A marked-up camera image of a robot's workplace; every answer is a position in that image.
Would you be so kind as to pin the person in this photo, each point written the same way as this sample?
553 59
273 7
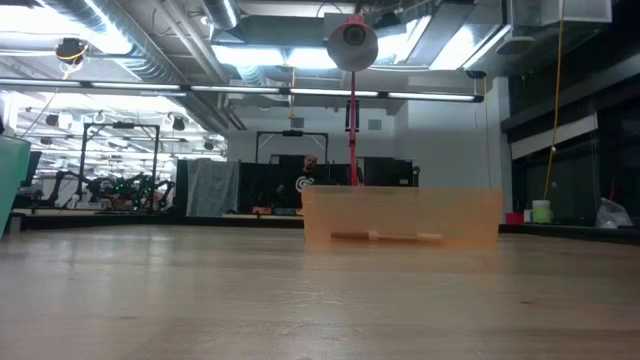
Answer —
302 182

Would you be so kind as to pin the black partition panels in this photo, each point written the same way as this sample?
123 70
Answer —
250 190

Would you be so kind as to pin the orange translucent tray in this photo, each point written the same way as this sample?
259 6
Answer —
400 210

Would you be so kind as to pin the grey hanging cloth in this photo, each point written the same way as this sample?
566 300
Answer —
212 187

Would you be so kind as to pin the LED light bar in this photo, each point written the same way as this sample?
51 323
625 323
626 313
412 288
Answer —
240 89

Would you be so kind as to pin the red desk lamp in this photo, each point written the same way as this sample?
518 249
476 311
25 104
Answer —
352 47

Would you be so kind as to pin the red container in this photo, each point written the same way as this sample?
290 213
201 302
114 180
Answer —
514 218

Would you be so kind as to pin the light green cup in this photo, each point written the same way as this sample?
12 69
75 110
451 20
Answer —
541 211

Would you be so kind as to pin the clear plastic bag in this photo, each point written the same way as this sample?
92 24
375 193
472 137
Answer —
612 214

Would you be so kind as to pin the green translucent tray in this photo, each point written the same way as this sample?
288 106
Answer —
12 175

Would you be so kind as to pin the black background rig frame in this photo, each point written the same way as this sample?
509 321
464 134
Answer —
292 133
120 125

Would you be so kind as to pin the black aluminium rig frame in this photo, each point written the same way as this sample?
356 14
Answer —
150 220

